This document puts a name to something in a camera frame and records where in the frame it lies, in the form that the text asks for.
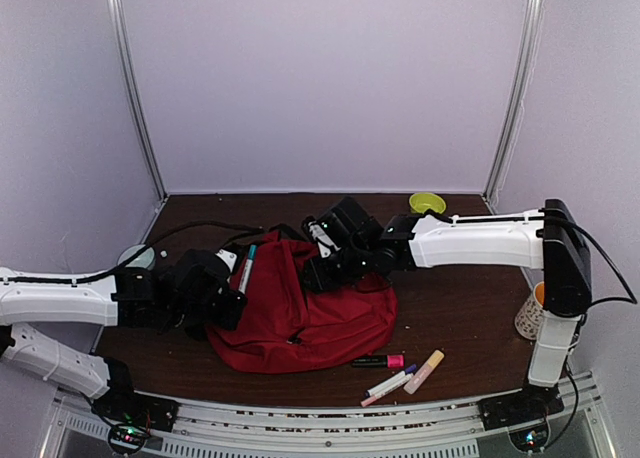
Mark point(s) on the yellow green plastic bowl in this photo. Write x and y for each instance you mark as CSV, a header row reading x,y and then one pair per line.
x,y
422,202

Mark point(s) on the pale celadon ceramic bowl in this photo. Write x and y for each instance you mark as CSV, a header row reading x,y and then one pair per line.
x,y
138,256

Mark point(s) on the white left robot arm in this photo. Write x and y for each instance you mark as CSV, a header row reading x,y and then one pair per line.
x,y
126,297

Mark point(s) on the aluminium front rail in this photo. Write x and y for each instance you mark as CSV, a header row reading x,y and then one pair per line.
x,y
451,428

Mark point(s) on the red student backpack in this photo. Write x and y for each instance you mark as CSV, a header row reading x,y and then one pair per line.
x,y
285,328

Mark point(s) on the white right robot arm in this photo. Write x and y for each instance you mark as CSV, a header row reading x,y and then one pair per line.
x,y
352,244

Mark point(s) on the teal capped white marker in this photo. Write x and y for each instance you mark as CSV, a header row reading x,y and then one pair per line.
x,y
247,270

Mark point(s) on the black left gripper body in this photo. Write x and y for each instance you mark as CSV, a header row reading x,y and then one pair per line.
x,y
198,313

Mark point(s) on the pink capped white marker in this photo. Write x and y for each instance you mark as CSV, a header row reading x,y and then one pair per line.
x,y
385,391

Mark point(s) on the patterned mug orange inside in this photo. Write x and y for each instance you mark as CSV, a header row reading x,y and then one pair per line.
x,y
528,320

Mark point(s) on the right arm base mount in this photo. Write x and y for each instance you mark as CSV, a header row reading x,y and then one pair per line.
x,y
528,404

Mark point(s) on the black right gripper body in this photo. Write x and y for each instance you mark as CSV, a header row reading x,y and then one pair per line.
x,y
352,266

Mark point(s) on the right aluminium corner post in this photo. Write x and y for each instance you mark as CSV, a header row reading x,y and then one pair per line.
x,y
515,109

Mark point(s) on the left aluminium corner post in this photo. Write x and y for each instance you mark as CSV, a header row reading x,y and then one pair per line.
x,y
118,19

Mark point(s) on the pastel yellow pink highlighter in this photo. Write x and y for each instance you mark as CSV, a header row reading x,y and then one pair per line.
x,y
424,372

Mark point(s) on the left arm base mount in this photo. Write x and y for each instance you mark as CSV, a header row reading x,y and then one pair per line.
x,y
123,404

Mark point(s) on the black pink highlighter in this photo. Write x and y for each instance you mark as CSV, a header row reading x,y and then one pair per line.
x,y
387,361

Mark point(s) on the aluminium corner post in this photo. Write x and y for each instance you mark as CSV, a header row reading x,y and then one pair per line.
x,y
118,19
515,109

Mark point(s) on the purple capped white marker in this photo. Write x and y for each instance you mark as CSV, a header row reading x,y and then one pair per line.
x,y
392,380

